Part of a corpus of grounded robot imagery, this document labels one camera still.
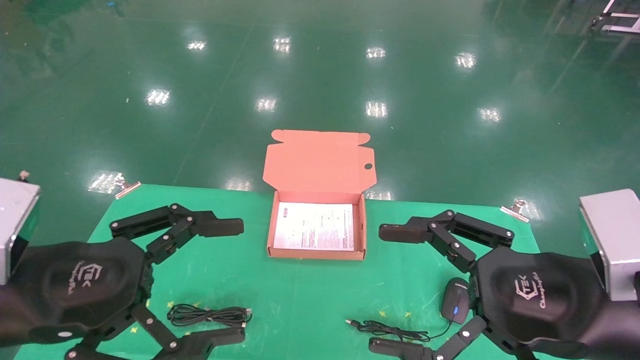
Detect black data cable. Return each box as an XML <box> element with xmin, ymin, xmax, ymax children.
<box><xmin>166</xmin><ymin>303</ymin><xmax>253</xmax><ymax>329</ymax></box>

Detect metal binder clip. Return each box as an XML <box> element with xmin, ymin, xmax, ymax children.
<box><xmin>114</xmin><ymin>175</ymin><xmax>142</xmax><ymax>200</ymax></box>
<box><xmin>500</xmin><ymin>199</ymin><xmax>531</xmax><ymax>223</ymax></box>

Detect open orange cardboard box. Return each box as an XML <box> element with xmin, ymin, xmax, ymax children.
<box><xmin>262</xmin><ymin>129</ymin><xmax>376</xmax><ymax>261</ymax></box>

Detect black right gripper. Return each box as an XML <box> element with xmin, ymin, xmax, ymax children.
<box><xmin>378</xmin><ymin>209</ymin><xmax>640</xmax><ymax>360</ymax></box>

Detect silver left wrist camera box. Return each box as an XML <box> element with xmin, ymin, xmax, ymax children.
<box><xmin>0</xmin><ymin>177</ymin><xmax>42</xmax><ymax>286</ymax></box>

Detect white printed paper sheet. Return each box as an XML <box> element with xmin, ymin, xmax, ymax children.
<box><xmin>273</xmin><ymin>201</ymin><xmax>355</xmax><ymax>251</ymax></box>

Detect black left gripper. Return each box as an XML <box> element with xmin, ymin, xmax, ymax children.
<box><xmin>0</xmin><ymin>203</ymin><xmax>247</xmax><ymax>360</ymax></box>

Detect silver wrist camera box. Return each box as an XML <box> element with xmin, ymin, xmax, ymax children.
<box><xmin>0</xmin><ymin>177</ymin><xmax>42</xmax><ymax>286</ymax></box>
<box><xmin>579</xmin><ymin>188</ymin><xmax>640</xmax><ymax>302</ymax></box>

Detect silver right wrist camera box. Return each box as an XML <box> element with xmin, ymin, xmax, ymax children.
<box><xmin>579</xmin><ymin>188</ymin><xmax>640</xmax><ymax>302</ymax></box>

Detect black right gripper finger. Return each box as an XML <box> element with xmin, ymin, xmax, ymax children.
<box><xmin>368</xmin><ymin>315</ymin><xmax>538</xmax><ymax>360</ymax></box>

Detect green table cloth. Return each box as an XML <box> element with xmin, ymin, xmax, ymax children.
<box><xmin>15</xmin><ymin>184</ymin><xmax>583</xmax><ymax>360</ymax></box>

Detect grey metal frame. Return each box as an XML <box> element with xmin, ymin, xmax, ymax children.
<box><xmin>591</xmin><ymin>0</ymin><xmax>640</xmax><ymax>35</ymax></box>

